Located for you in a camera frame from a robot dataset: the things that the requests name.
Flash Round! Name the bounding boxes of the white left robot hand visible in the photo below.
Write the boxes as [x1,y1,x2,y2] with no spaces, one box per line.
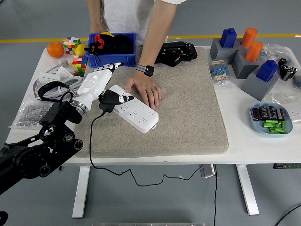
[75,61,135,108]

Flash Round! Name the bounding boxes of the person's right hand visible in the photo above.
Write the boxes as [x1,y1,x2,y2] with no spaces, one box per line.
[90,22,106,33]

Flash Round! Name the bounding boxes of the person's left hand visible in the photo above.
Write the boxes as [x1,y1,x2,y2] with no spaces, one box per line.
[124,70,162,109]

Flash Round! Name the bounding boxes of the black plug with cord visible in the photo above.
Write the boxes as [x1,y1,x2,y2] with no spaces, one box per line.
[88,89,210,187]

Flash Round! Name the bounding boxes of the white power strip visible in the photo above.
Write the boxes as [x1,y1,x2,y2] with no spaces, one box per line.
[107,85,159,134]

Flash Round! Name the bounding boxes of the black pouch with red trim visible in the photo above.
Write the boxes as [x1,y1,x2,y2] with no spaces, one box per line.
[84,32,115,65]

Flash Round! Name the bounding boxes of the black wristwatch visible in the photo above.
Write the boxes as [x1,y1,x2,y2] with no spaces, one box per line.
[136,64,155,77]

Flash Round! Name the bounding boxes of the Rubik's cube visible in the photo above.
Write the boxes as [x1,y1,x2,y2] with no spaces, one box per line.
[72,54,89,76]
[63,36,81,55]

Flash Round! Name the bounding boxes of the yellow lemon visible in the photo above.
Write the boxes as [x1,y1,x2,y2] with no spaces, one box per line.
[75,43,88,56]

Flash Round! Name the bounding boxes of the blue plastic bin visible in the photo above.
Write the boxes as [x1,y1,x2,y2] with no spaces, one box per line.
[85,32,137,68]

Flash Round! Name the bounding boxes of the black round pouch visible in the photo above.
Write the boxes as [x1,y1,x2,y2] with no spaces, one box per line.
[110,34,134,54]

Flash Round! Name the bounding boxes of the person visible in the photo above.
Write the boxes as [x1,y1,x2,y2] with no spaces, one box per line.
[101,0,169,47]

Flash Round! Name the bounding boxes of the grey-brown mat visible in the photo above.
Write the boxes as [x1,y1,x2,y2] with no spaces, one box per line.
[71,46,230,159]

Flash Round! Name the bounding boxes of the black electronic housing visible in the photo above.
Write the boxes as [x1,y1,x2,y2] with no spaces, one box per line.
[154,41,198,67]

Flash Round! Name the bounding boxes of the orange fruit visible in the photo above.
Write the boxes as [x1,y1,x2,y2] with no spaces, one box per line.
[46,41,65,58]

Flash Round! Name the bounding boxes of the white flat box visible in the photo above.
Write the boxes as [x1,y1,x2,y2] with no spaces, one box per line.
[39,72,61,83]

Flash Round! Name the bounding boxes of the clear bag of resistors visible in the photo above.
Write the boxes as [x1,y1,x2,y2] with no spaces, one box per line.
[208,58,233,87]

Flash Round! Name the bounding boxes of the clear bag of screws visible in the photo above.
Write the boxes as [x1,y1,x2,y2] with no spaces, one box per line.
[9,98,54,129]

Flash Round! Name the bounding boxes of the grey block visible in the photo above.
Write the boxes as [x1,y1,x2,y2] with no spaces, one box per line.
[236,38,250,52]
[210,37,243,60]
[231,50,264,80]
[241,68,282,102]

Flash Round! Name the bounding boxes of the blue square peg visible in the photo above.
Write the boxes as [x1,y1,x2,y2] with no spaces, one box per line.
[220,27,238,48]
[255,59,280,83]

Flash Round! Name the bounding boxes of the white table leg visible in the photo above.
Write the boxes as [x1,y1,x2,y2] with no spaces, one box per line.
[71,165,91,218]
[236,164,261,216]

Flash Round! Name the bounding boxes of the orange cylinder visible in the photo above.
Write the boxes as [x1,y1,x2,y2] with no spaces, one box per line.
[241,27,259,48]
[245,41,264,62]

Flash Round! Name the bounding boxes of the light blue plate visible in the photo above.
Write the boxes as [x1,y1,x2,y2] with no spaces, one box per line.
[250,101,294,138]

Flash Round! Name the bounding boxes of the clear plastic bag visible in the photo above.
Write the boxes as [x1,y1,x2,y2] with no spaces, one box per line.
[261,43,297,62]

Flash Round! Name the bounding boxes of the bag with white socket panel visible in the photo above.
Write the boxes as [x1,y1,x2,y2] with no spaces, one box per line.
[271,93,301,124]

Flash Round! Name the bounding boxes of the black table control panel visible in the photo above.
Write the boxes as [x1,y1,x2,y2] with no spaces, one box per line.
[273,163,301,170]

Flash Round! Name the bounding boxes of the white power strip cable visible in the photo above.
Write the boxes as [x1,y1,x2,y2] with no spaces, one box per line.
[35,58,86,99]

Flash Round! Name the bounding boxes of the white wall switch plate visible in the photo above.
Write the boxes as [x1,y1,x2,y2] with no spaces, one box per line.
[54,66,74,81]

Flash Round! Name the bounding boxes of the purple tape ring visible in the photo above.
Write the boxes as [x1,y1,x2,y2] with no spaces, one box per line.
[32,79,41,100]

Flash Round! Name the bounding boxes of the silver metal bracket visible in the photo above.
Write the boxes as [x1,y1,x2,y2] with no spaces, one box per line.
[199,164,218,179]

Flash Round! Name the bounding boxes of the long black floor cable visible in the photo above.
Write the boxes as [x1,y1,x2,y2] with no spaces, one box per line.
[213,164,219,226]

